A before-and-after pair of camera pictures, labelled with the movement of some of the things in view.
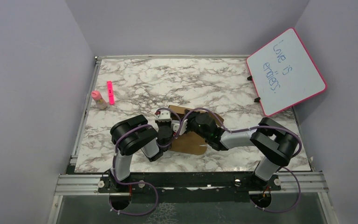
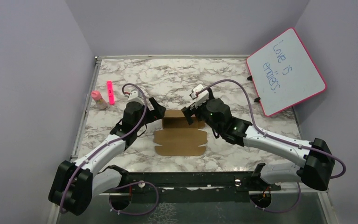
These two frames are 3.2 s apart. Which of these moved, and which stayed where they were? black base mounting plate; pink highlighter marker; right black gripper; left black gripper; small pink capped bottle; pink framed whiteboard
Moved: left black gripper; right black gripper
Stayed: pink highlighter marker; pink framed whiteboard; small pink capped bottle; black base mounting plate
